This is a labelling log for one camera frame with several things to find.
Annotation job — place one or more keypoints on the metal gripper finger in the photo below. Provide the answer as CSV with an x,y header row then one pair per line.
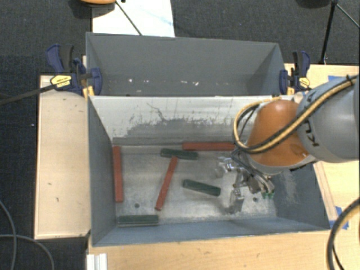
x,y
226,166
236,202

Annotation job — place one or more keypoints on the red-brown flat block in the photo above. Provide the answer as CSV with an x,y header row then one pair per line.
x,y
167,183
118,176
208,146

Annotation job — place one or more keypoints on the dark green flat block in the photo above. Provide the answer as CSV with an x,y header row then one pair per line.
x,y
178,154
201,188
137,220

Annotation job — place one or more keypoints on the grey metal bin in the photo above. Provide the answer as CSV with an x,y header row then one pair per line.
x,y
180,66

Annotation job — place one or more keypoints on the pale wood board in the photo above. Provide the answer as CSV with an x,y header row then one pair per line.
x,y
62,164

